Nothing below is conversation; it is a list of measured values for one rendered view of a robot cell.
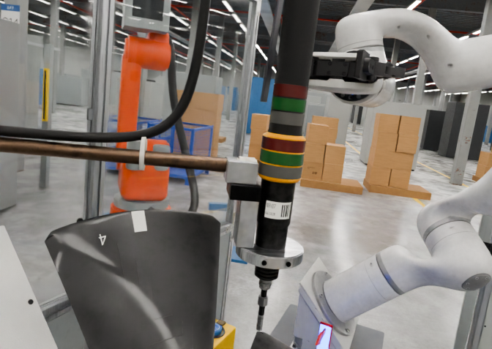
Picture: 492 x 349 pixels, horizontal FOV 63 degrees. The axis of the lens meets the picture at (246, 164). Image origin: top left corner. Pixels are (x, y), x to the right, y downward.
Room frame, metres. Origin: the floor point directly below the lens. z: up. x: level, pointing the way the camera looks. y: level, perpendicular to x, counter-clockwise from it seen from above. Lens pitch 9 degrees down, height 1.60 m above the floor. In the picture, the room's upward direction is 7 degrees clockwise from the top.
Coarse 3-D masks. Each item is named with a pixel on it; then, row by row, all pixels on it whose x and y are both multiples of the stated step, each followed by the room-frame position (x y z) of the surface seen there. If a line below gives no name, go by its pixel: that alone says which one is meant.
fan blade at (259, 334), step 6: (258, 336) 0.65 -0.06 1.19; (264, 336) 0.65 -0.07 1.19; (270, 336) 0.66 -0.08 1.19; (258, 342) 0.63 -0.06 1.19; (264, 342) 0.63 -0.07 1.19; (270, 342) 0.64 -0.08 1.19; (276, 342) 0.64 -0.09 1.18; (282, 342) 0.65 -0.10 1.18; (252, 348) 0.61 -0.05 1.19; (258, 348) 0.62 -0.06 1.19; (264, 348) 0.62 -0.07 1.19; (270, 348) 0.62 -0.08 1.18; (276, 348) 0.63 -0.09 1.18; (282, 348) 0.63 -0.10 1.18; (288, 348) 0.64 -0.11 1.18
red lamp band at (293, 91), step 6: (276, 84) 0.39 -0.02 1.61; (282, 84) 0.39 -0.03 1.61; (288, 84) 0.38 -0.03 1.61; (276, 90) 0.39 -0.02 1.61; (282, 90) 0.39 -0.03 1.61; (288, 90) 0.38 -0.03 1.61; (294, 90) 0.38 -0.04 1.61; (300, 90) 0.38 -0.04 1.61; (306, 90) 0.39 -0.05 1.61; (282, 96) 0.39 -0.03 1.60; (288, 96) 0.38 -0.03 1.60; (294, 96) 0.38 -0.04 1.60; (300, 96) 0.39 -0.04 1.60; (306, 96) 0.39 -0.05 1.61
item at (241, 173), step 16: (240, 160) 0.39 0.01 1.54; (224, 176) 0.39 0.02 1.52; (240, 176) 0.38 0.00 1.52; (256, 176) 0.38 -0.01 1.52; (240, 192) 0.37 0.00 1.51; (256, 192) 0.38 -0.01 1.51; (240, 208) 0.38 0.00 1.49; (256, 208) 0.38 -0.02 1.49; (240, 224) 0.38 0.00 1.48; (240, 240) 0.38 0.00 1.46; (288, 240) 0.42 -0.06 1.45; (240, 256) 0.38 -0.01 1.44; (256, 256) 0.37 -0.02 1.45; (272, 256) 0.37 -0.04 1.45; (288, 256) 0.37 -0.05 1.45
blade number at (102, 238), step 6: (108, 228) 0.49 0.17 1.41; (96, 234) 0.48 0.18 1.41; (102, 234) 0.49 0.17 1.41; (108, 234) 0.49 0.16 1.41; (96, 240) 0.48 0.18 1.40; (102, 240) 0.48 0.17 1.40; (108, 240) 0.48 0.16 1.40; (96, 246) 0.47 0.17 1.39; (102, 246) 0.48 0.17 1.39; (108, 246) 0.48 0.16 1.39
